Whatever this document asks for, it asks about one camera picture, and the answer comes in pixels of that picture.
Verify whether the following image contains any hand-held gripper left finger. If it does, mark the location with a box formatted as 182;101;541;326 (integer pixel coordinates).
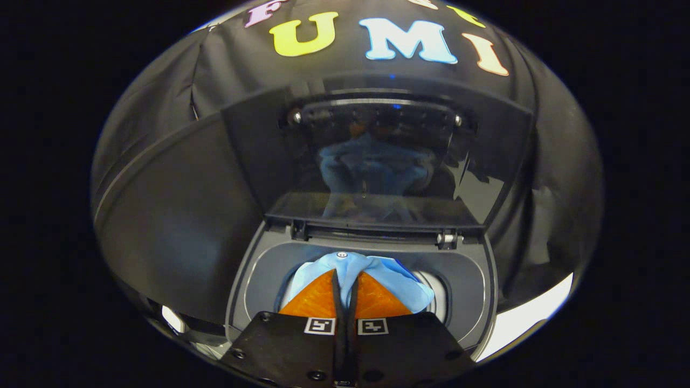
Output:
221;269;346;388

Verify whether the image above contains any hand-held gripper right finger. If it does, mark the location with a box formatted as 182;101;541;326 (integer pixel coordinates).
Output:
346;271;478;388

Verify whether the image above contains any light blue polo shirt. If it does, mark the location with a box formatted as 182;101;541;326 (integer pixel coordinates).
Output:
281;251;435;316

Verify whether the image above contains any white flat board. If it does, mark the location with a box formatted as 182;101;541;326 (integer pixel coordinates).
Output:
477;272;575;362

